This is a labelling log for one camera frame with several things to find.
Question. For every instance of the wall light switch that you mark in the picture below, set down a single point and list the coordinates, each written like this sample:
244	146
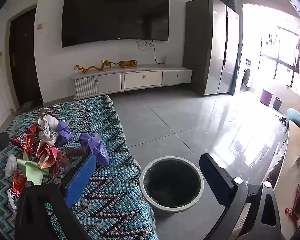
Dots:
40	25

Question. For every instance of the small purple wrapper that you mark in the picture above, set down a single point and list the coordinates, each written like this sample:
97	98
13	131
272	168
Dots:
63	131

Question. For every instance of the silver refrigerator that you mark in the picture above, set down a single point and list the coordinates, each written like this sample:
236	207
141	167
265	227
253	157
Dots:
210	47

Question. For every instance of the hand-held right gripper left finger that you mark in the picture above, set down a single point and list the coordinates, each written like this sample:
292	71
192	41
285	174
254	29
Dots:
80	177

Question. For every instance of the white washing machine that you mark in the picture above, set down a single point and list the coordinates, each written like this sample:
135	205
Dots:
245	77

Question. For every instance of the dark smartphone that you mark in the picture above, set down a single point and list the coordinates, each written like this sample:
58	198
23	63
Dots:
299	200

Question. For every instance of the red gold wrapper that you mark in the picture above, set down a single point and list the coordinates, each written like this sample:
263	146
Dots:
46	155

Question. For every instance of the brown wrapper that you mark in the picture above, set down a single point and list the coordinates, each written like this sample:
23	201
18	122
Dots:
72	152

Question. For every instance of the red tassel charm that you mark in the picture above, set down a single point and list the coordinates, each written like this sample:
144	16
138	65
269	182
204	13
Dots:
288	210

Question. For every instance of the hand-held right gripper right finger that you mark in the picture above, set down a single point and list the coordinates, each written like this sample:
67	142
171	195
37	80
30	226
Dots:
218	177

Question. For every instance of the clear plastic wrapper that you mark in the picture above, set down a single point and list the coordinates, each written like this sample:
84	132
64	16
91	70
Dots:
11	165

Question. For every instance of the zigzag knitted blanket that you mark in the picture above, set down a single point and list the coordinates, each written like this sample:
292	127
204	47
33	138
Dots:
110	205

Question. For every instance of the white television cabinet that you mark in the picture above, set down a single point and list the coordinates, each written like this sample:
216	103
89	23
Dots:
140	80

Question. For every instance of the white paper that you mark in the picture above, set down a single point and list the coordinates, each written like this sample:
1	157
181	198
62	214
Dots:
47	130

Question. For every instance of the black wall television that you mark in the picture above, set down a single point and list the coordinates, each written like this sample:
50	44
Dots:
115	15

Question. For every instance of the round white trash bin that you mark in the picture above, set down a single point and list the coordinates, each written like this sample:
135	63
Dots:
170	180

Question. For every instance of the dark brown door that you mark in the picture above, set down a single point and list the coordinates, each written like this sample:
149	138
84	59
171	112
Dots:
25	60

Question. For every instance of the golden tiger figurine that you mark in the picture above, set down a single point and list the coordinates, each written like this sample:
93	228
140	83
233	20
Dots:
127	63

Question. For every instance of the purple stool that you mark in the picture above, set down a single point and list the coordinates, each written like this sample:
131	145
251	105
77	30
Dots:
266	97

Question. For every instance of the red snack packet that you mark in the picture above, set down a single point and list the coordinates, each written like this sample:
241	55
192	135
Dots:
22	140

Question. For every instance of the small black floor stand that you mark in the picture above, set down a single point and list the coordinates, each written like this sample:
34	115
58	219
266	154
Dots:
283	121

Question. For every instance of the beige coffee table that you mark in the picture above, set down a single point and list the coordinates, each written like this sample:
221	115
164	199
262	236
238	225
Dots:
290	155

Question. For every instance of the teal bucket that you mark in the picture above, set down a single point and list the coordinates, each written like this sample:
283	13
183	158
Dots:
278	104

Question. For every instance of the small red wrapper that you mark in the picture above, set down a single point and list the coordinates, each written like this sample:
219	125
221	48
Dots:
16	187

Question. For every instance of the light green paper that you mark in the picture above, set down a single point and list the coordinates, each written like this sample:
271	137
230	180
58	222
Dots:
32	171

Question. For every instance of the golden dragon figurine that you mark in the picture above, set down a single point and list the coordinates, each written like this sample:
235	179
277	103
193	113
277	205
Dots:
92	68

